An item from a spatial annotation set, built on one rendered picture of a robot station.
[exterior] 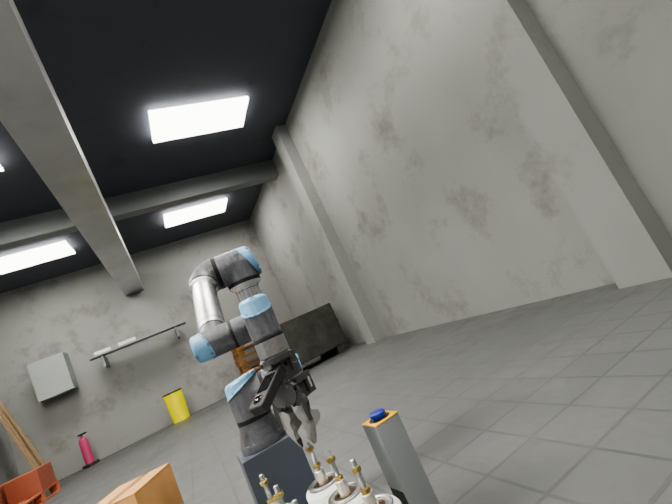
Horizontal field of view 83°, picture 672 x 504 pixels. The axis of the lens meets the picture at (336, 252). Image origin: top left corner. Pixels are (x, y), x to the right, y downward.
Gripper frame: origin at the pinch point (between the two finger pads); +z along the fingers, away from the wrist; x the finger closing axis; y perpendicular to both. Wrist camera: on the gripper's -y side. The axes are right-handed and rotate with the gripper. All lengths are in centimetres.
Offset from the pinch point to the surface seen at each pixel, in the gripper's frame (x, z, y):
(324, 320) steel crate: 264, -22, 454
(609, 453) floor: -53, 35, 38
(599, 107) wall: -126, -68, 206
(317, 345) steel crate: 280, 8, 431
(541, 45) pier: -116, -118, 200
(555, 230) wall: -75, -12, 245
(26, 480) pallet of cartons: 574, 2, 158
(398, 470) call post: -14.7, 14.5, 8.2
